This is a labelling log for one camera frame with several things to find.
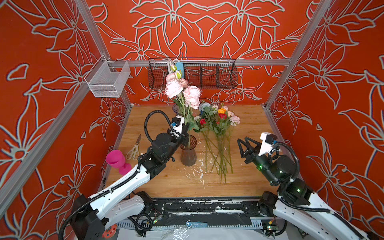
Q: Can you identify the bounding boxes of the pink plastic cup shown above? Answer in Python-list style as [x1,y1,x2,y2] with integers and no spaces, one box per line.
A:
[106,150,132,176]

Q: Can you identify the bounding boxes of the light blue box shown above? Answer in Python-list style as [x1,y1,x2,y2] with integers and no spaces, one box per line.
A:
[175,62,184,74]

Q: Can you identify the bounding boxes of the pink flower stem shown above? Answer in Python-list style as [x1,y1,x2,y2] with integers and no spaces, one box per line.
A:
[165,70,193,132]

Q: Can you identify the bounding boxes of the pink carnation stem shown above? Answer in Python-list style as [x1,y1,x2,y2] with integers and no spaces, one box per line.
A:
[182,86,201,132]

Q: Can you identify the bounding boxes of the black wire basket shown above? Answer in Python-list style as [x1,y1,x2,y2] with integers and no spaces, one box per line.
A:
[148,58,238,90]

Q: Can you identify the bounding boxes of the clear plastic bin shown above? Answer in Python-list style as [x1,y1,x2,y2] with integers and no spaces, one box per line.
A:
[84,55,131,98]

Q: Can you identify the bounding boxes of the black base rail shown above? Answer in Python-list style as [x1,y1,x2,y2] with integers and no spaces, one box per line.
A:
[124,197,286,229]

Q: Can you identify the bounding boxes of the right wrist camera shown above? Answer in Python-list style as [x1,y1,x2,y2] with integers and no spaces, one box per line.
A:
[259,132,277,156]

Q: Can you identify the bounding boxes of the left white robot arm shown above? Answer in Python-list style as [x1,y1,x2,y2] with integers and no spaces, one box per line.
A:
[58,115,189,240]

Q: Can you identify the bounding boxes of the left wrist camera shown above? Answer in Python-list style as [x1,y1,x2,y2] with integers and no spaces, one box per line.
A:
[171,115,185,136]

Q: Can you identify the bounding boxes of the red plastic wheel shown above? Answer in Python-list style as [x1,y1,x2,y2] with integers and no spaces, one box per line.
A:
[102,224,118,239]

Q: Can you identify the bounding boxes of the brown glass vase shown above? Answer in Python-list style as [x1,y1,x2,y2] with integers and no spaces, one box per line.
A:
[180,136,197,167]

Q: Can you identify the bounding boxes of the mixed flower bunch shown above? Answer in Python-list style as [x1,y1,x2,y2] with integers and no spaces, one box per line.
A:
[195,102,241,183]

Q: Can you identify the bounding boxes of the white handled scissors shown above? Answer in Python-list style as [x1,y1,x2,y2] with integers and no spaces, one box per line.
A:
[126,135,141,161]

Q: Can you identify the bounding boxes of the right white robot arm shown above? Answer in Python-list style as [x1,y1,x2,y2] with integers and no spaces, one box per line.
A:
[237,133,384,240]

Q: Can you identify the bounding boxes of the pink peony stem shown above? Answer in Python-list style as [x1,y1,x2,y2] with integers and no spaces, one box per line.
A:
[165,79,190,146]

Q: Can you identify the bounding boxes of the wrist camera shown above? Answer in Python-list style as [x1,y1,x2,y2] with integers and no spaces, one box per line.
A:
[171,115,185,136]
[259,132,277,156]

